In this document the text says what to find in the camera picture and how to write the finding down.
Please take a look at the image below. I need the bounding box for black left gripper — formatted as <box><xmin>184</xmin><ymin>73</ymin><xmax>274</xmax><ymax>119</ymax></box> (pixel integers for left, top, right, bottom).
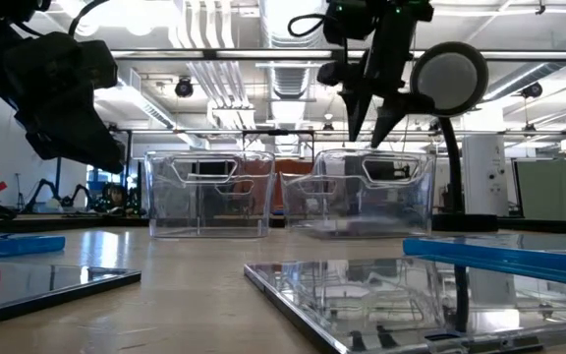
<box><xmin>2</xmin><ymin>31</ymin><xmax>128</xmax><ymax>175</ymax></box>

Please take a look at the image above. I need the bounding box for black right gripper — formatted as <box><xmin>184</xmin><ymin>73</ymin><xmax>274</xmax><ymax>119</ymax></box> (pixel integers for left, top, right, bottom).
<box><xmin>339</xmin><ymin>22</ymin><xmax>436</xmax><ymax>149</ymax></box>

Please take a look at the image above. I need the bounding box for blue jewel case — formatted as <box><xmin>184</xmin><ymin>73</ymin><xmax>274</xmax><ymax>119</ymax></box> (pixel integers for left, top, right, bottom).
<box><xmin>403</xmin><ymin>231</ymin><xmax>566</xmax><ymax>290</ymax></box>
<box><xmin>0</xmin><ymin>231</ymin><xmax>67</xmax><ymax>262</ymax></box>

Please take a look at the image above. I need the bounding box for person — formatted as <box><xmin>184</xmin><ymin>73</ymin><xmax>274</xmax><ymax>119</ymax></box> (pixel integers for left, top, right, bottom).
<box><xmin>103</xmin><ymin>182</ymin><xmax>128</xmax><ymax>211</ymax></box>

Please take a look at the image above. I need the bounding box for black gooseneck lamp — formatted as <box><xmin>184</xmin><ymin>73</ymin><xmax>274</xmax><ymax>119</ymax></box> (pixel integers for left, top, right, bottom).
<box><xmin>409</xmin><ymin>41</ymin><xmax>499</xmax><ymax>233</ymax></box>

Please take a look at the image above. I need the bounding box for orange panel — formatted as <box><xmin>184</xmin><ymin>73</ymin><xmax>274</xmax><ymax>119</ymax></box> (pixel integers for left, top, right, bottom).
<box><xmin>272</xmin><ymin>157</ymin><xmax>316</xmax><ymax>213</ymax></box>

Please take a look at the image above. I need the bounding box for clear plastic bin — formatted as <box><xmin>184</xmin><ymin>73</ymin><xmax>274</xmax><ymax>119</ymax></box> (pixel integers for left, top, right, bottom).
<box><xmin>280</xmin><ymin>147</ymin><xmax>436</xmax><ymax>241</ymax></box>
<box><xmin>143</xmin><ymin>149</ymin><xmax>277</xmax><ymax>241</ymax></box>

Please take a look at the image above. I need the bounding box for white column unit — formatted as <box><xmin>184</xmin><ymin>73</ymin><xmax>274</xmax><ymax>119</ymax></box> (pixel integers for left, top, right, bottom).
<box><xmin>462</xmin><ymin>135</ymin><xmax>510</xmax><ymax>217</ymax></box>

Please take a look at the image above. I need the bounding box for green partition panel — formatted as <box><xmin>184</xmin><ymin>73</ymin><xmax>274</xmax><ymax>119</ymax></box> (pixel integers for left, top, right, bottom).
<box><xmin>511</xmin><ymin>157</ymin><xmax>566</xmax><ymax>221</ymax></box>

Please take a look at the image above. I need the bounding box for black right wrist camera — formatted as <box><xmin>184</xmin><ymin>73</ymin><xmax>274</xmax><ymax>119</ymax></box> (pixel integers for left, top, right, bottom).
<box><xmin>316</xmin><ymin>61</ymin><xmax>351</xmax><ymax>89</ymax></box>

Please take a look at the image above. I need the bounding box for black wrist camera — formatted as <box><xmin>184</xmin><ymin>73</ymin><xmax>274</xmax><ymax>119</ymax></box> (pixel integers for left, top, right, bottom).
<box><xmin>79</xmin><ymin>38</ymin><xmax>120</xmax><ymax>91</ymax></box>
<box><xmin>316</xmin><ymin>61</ymin><xmax>351</xmax><ymax>89</ymax></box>

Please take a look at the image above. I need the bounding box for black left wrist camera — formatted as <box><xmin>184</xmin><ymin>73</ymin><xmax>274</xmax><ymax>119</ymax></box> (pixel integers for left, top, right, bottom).
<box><xmin>79</xmin><ymin>38</ymin><xmax>120</xmax><ymax>91</ymax></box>

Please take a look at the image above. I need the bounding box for thin black frame rail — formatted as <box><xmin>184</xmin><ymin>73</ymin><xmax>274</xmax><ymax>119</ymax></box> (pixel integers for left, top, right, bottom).
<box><xmin>108</xmin><ymin>128</ymin><xmax>566</xmax><ymax>139</ymax></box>

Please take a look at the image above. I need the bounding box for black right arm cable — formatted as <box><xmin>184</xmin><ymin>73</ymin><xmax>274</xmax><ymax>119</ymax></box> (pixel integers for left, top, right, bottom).
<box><xmin>287</xmin><ymin>13</ymin><xmax>331</xmax><ymax>38</ymax></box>

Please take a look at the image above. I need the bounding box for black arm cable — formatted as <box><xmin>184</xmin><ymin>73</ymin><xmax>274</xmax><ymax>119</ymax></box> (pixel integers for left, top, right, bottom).
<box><xmin>287</xmin><ymin>13</ymin><xmax>331</xmax><ymax>38</ymax></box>
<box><xmin>68</xmin><ymin>0</ymin><xmax>112</xmax><ymax>38</ymax></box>

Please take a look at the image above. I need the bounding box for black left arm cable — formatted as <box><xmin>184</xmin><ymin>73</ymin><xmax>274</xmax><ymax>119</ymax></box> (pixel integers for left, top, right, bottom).
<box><xmin>68</xmin><ymin>0</ymin><xmax>112</xmax><ymax>38</ymax></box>

